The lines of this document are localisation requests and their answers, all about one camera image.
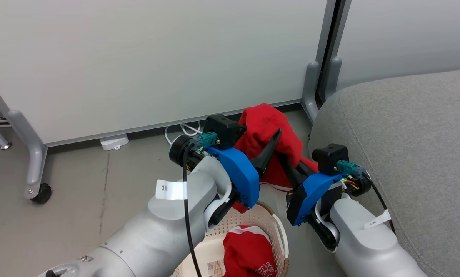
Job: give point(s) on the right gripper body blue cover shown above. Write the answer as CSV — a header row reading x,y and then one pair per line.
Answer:
x,y
310,192

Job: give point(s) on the plain red clothing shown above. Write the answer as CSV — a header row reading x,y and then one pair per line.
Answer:
x,y
260,123

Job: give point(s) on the grey partition foot with caster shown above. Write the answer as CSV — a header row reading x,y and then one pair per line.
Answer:
x,y
35,154

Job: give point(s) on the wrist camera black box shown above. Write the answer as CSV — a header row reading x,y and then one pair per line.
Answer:
x,y
222,130
329,156

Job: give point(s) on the black caster wheel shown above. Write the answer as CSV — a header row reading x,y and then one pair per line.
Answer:
x,y
42,194

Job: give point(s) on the narrow white partition panel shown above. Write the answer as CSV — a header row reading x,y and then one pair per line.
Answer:
x,y
407,30

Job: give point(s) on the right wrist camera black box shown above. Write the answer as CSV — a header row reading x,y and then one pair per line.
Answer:
x,y
329,156

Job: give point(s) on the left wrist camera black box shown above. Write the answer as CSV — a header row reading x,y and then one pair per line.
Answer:
x,y
222,130

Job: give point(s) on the red clothing with white print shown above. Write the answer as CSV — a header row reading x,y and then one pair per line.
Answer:
x,y
245,254

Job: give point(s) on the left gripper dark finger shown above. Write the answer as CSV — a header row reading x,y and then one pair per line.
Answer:
x,y
270,148

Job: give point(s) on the cream perforated laundry basket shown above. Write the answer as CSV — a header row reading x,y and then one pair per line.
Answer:
x,y
238,219

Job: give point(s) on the wide white partition panel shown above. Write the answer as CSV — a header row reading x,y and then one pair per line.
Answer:
x,y
137,57

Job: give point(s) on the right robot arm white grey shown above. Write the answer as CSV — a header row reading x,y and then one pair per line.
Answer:
x,y
364,246

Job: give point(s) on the paper label in basket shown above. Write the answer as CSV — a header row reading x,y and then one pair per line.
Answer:
x,y
215,269

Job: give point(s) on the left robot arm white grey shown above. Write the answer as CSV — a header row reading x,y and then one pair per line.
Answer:
x,y
157,238

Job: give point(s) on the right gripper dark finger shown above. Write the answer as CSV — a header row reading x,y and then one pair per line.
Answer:
x,y
307,168
293,173

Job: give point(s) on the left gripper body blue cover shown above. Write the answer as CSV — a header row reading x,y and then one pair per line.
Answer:
x,y
239,173

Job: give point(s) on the grey fabric sofa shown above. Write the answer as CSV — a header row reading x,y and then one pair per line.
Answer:
x,y
407,134

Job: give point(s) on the white power adapter box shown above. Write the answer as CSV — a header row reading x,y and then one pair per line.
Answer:
x,y
114,141

